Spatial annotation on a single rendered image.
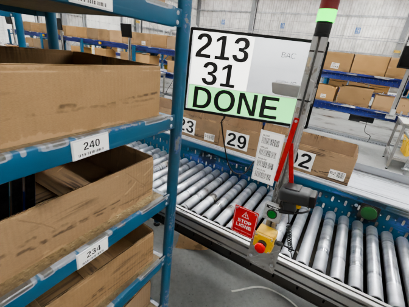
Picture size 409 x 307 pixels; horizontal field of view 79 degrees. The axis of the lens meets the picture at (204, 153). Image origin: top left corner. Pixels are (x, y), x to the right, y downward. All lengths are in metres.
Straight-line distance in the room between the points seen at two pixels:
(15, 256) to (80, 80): 0.27
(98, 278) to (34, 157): 0.33
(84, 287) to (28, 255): 0.16
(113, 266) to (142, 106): 0.35
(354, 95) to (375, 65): 0.65
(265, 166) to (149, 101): 0.55
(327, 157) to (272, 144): 0.65
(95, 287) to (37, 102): 0.40
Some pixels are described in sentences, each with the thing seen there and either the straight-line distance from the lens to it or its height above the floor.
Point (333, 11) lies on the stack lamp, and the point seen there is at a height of 1.61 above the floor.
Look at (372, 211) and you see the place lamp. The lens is 1.53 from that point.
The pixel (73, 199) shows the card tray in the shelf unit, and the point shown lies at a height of 1.22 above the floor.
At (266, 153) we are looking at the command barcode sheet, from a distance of 0.92.
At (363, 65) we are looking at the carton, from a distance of 5.96.
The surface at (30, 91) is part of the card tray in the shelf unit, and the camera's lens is 0.39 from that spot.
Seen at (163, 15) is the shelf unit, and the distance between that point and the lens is 0.49.
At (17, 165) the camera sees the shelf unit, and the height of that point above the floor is 1.33.
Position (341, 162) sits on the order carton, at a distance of 1.51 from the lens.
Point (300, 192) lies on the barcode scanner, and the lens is 0.88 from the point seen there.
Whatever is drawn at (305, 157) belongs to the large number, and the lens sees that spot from 1.53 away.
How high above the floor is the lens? 1.48
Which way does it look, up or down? 23 degrees down
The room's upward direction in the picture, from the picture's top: 7 degrees clockwise
